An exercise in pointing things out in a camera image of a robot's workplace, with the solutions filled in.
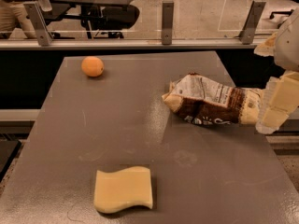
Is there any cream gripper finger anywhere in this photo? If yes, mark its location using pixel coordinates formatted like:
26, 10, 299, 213
255, 71, 299, 134
254, 32, 278, 57

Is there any brown chip bag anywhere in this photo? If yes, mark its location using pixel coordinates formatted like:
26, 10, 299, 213
162, 73, 263, 126

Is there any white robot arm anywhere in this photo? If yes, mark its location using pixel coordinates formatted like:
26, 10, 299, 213
255, 8, 299, 134

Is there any yellow sponge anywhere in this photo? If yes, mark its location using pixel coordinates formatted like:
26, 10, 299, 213
93, 166, 153, 214

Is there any black office chair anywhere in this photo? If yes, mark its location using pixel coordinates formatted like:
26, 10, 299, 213
81, 5, 140, 38

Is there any orange fruit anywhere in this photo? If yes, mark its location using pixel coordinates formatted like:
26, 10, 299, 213
81, 56, 104, 77

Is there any dark background desk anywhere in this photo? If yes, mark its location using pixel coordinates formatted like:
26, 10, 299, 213
43, 0, 134, 24

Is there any glass barrier panel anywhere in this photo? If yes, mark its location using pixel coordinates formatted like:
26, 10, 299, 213
0, 0, 299, 43

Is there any seated person in beige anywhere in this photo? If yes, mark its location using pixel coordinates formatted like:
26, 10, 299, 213
0, 0, 36, 39

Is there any right metal bracket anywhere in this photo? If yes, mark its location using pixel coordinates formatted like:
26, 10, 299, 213
239, 1, 265, 45

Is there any metal bracket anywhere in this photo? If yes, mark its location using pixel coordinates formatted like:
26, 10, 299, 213
239, 1, 265, 45
161, 1, 174, 45
24, 1, 52, 46

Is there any middle metal bracket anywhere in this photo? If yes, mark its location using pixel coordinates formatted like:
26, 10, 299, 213
161, 1, 174, 45

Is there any left metal bracket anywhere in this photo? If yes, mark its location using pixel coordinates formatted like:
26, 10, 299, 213
24, 1, 52, 46

